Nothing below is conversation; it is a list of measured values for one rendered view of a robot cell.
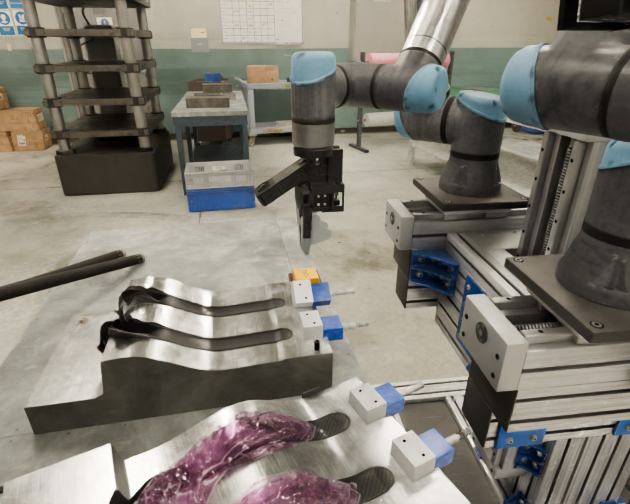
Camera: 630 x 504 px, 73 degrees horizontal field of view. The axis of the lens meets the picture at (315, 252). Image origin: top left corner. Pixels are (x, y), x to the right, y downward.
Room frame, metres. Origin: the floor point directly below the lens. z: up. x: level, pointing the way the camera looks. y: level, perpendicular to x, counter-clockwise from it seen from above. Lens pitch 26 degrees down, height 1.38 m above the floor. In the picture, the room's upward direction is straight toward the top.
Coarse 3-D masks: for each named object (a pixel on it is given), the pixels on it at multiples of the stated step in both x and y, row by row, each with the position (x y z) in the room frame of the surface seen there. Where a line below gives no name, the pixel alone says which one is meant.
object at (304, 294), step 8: (304, 280) 0.77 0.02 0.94; (296, 288) 0.75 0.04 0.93; (304, 288) 0.75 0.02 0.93; (312, 288) 0.77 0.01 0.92; (320, 288) 0.77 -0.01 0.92; (328, 288) 0.77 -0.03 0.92; (352, 288) 0.78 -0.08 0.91; (296, 296) 0.74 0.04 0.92; (304, 296) 0.74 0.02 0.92; (312, 296) 0.74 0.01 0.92; (320, 296) 0.75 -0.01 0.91; (328, 296) 0.75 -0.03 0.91; (296, 304) 0.73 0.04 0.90; (304, 304) 0.73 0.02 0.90; (312, 304) 0.74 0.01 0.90; (320, 304) 0.75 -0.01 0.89; (328, 304) 0.76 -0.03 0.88
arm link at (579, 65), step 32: (576, 32) 0.43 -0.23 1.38; (608, 32) 0.41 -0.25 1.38; (512, 64) 0.45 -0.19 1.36; (544, 64) 0.42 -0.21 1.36; (576, 64) 0.40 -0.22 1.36; (608, 64) 0.38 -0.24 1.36; (512, 96) 0.44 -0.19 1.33; (544, 96) 0.41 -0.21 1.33; (576, 96) 0.39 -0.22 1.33; (608, 96) 0.36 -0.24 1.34; (544, 128) 0.43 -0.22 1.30; (576, 128) 0.39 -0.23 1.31
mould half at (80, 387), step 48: (192, 288) 0.79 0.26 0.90; (288, 288) 0.81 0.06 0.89; (96, 336) 0.68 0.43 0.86; (48, 384) 0.55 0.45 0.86; (96, 384) 0.55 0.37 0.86; (144, 384) 0.53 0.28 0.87; (192, 384) 0.55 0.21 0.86; (240, 384) 0.56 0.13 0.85; (288, 384) 0.58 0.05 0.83; (48, 432) 0.50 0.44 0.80
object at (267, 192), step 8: (304, 160) 0.76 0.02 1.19; (288, 168) 0.77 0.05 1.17; (296, 168) 0.75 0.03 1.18; (304, 168) 0.74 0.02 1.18; (312, 168) 0.75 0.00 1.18; (280, 176) 0.75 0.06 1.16; (288, 176) 0.73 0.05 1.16; (296, 176) 0.74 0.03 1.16; (304, 176) 0.74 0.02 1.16; (264, 184) 0.74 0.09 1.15; (272, 184) 0.74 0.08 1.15; (280, 184) 0.73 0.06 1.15; (288, 184) 0.73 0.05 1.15; (296, 184) 0.74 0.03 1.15; (256, 192) 0.74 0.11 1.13; (264, 192) 0.72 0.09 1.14; (272, 192) 0.73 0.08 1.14; (280, 192) 0.73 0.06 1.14; (264, 200) 0.72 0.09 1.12; (272, 200) 0.73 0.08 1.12
